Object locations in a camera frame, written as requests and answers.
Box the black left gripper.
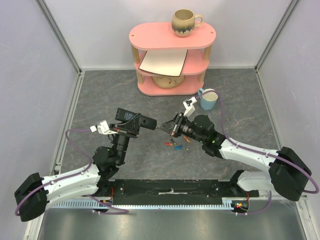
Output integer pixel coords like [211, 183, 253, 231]
[110, 113, 143, 165]

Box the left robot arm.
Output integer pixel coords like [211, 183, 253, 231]
[14, 116, 140, 222]

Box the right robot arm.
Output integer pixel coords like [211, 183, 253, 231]
[157, 113, 312, 202]

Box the beige bird-painted bowl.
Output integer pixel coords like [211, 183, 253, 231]
[151, 75, 185, 89]

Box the light blue mug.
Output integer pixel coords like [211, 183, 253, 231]
[198, 88, 218, 111]

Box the white square plate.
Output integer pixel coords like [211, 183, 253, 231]
[138, 49, 188, 77]

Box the pink three-tier shelf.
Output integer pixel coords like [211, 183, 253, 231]
[129, 22, 216, 96]

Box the beige ceramic mug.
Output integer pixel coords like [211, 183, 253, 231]
[171, 9, 204, 37]

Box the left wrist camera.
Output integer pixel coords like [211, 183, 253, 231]
[89, 120, 110, 135]

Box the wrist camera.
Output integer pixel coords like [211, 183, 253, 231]
[182, 96, 197, 118]
[89, 120, 110, 135]

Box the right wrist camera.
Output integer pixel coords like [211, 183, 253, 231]
[182, 96, 197, 118]

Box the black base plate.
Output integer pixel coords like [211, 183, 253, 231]
[93, 179, 260, 205]

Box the white cable duct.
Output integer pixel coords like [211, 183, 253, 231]
[51, 198, 248, 211]

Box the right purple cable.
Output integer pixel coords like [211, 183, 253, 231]
[194, 90, 320, 216]

